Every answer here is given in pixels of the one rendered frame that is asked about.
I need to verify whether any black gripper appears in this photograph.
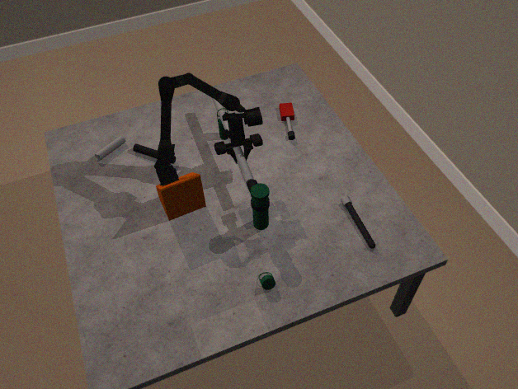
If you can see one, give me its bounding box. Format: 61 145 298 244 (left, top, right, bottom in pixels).
214 129 263 164

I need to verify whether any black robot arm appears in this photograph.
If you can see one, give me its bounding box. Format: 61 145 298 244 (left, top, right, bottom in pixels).
154 73 262 185

